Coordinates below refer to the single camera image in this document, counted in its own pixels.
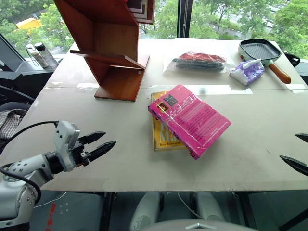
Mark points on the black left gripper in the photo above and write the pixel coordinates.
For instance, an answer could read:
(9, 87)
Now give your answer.
(79, 154)

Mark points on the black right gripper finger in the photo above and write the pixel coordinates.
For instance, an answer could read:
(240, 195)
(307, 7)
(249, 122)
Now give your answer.
(297, 164)
(302, 137)

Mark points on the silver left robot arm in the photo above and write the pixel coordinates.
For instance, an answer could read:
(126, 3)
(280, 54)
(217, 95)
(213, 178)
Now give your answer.
(25, 166)

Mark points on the yellow paperback book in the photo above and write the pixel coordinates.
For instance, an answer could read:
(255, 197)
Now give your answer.
(163, 137)

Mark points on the red-brown wooden bookshelf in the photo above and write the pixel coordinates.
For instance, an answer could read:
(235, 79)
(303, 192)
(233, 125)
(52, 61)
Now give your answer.
(115, 48)

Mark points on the pink paperback book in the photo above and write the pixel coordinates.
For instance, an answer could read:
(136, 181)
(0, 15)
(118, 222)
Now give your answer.
(192, 118)

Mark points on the black table leg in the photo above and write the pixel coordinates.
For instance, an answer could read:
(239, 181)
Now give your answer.
(246, 211)
(107, 211)

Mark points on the black bag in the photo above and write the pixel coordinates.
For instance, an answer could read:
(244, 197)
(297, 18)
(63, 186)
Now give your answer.
(294, 59)

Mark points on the grey rounded shell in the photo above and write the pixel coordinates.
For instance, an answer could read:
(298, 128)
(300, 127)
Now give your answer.
(209, 205)
(145, 209)

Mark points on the purple and white wipes pack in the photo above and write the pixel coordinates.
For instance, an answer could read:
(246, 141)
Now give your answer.
(247, 71)

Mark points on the checked cloth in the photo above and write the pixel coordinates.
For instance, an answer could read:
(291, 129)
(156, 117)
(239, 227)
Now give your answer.
(10, 122)

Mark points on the black side desk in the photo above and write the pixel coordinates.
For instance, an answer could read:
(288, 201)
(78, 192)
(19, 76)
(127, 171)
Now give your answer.
(29, 79)

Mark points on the clear bottle with black lid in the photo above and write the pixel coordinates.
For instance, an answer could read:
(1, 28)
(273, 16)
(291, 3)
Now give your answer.
(47, 55)

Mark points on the clear plastic bag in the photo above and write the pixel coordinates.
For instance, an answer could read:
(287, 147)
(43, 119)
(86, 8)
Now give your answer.
(168, 68)

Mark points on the white bottle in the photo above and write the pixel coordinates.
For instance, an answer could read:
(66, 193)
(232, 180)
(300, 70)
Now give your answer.
(38, 57)

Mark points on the grey rounded robot torso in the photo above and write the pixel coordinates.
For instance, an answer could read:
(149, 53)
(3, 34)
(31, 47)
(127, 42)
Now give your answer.
(199, 227)

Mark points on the red and black folded item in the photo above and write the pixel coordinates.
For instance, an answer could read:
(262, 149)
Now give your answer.
(199, 61)

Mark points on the yellow vehicle outside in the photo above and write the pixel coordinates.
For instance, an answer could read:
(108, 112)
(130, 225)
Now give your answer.
(29, 23)

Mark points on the black window pillar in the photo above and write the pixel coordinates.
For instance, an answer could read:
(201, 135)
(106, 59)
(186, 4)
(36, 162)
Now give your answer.
(184, 16)

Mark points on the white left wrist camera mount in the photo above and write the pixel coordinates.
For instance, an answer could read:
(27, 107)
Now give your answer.
(64, 135)

